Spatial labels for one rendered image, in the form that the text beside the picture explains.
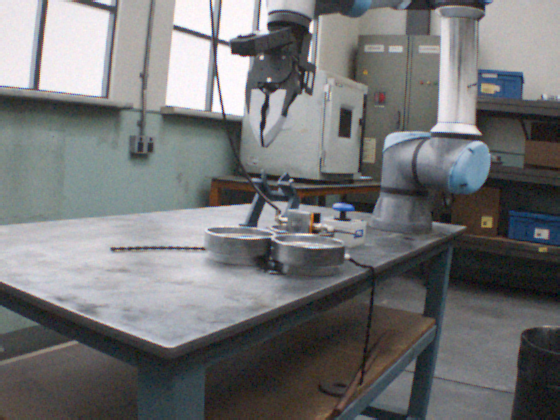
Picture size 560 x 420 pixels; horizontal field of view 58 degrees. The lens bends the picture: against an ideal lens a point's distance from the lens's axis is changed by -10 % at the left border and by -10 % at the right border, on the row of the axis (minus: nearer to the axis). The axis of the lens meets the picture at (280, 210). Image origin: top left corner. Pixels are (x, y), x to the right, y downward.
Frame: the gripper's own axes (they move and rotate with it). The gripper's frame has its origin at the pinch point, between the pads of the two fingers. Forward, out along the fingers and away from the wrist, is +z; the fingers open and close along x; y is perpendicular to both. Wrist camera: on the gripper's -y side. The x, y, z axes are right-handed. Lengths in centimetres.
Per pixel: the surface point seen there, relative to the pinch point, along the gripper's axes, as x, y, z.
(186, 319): -14.1, -29.7, 22.0
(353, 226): -8.2, 20.7, 11.3
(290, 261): -11.0, -5.4, 16.9
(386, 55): 125, 359, -136
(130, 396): 13.7, -7.0, 44.4
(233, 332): -18.0, -27.1, 22.5
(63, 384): 25, -13, 45
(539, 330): -40, 134, 39
